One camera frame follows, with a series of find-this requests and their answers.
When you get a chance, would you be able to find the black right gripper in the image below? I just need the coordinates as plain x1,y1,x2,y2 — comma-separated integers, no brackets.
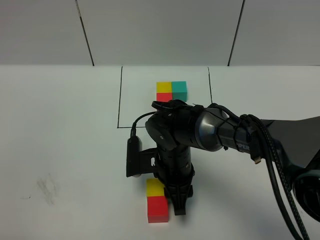
154,144,195,216

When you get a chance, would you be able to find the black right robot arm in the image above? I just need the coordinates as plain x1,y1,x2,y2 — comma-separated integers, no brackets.
145,100,320,220

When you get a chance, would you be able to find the red template block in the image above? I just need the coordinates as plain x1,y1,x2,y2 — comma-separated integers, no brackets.
156,92,173,110

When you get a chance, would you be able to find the teal template block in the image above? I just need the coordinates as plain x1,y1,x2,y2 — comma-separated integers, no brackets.
171,81,188,102

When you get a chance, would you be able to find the yellow template block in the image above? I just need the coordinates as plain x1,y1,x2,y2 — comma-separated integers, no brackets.
156,82,172,94

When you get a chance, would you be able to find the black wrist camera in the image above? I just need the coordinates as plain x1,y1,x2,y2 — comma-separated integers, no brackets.
126,135,158,178

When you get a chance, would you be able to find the black braided cable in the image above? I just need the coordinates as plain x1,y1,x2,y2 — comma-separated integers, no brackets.
239,113,311,240

